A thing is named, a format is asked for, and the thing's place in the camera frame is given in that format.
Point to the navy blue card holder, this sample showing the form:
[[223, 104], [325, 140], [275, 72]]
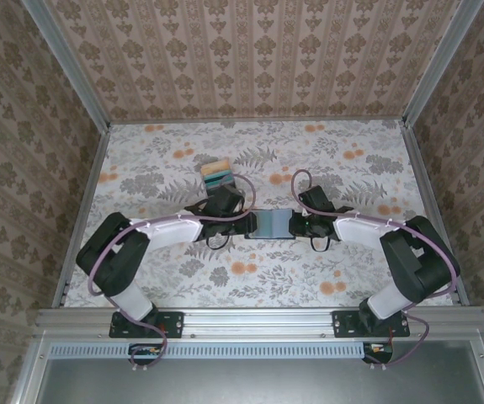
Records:
[[273, 223]]

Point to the teal card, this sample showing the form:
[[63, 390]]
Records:
[[218, 175]]

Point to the beige card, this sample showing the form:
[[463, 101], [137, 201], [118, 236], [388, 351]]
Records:
[[215, 166]]

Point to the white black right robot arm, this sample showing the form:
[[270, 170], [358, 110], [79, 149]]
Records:
[[418, 261]]

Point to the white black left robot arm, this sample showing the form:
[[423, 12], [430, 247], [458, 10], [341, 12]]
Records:
[[115, 261]]

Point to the grey metal sheet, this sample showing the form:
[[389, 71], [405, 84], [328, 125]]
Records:
[[258, 381]]

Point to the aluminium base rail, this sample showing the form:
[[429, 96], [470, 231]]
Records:
[[258, 322]]

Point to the aluminium table side rail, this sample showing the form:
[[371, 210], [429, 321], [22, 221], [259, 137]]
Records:
[[86, 210], [431, 189]]

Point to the aluminium frame post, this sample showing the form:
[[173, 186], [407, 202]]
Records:
[[439, 63], [69, 63]]

